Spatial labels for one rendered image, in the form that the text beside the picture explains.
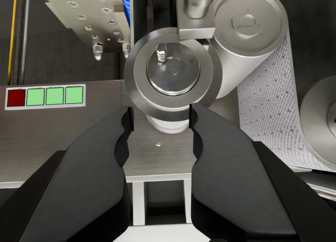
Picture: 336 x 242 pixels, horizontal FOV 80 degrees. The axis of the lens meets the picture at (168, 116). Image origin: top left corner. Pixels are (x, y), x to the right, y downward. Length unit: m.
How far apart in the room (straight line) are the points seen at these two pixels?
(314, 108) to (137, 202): 0.50
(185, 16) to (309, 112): 0.22
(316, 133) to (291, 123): 0.03
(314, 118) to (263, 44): 0.13
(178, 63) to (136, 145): 0.38
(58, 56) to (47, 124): 1.94
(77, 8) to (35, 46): 2.29
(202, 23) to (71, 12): 0.37
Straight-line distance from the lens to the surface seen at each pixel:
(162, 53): 0.27
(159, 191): 0.71
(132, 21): 0.36
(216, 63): 0.32
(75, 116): 0.69
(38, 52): 2.79
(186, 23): 0.30
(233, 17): 0.36
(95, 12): 0.57
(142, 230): 0.66
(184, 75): 0.29
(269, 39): 0.36
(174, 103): 0.28
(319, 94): 0.37
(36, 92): 0.75
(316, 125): 0.36
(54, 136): 0.71
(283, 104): 0.37
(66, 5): 0.57
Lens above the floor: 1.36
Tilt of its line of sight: 9 degrees down
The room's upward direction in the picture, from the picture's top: 177 degrees clockwise
